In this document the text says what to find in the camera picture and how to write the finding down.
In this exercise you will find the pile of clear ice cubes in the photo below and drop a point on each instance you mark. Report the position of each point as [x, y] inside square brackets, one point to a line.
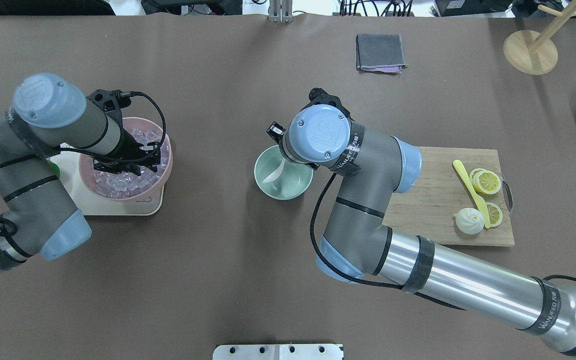
[128, 182]

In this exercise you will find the aluminium frame post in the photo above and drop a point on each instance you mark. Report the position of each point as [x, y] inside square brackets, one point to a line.
[280, 11]

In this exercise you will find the white steamed bun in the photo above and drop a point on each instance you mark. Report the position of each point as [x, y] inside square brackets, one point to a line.
[469, 221]

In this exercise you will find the wooden mug tree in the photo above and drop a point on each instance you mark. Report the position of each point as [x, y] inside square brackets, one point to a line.
[532, 52]

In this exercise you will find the yellow plastic spoon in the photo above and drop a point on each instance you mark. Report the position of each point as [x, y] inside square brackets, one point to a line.
[478, 201]

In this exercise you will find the grey folded cloth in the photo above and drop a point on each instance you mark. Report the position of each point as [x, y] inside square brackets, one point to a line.
[380, 53]

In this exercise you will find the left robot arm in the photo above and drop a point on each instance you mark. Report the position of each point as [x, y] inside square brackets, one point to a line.
[49, 116]

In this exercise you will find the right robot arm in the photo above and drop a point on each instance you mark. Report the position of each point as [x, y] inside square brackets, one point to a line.
[356, 242]

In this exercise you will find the cream rabbit tray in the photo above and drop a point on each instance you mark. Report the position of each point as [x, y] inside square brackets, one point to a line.
[76, 174]

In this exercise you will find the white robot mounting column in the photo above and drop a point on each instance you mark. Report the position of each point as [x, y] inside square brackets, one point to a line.
[287, 351]

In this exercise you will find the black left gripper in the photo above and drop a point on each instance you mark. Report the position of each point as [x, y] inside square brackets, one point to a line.
[129, 144]

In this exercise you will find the white ceramic spoon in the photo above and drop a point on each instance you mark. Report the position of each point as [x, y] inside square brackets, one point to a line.
[272, 177]

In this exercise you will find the green toy pepper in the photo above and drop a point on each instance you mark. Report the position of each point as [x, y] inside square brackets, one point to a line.
[55, 168]

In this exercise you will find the lemon slice back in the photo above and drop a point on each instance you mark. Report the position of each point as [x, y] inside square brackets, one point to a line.
[495, 214]

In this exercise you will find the wooden cutting board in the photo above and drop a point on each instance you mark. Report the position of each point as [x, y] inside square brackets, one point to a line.
[428, 208]

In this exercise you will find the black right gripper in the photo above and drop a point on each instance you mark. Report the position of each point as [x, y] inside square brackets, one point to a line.
[273, 133]

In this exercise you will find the mint green bowl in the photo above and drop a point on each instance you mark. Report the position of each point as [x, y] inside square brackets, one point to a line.
[294, 180]

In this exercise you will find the pink bowl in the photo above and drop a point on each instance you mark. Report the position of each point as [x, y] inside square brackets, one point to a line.
[128, 190]

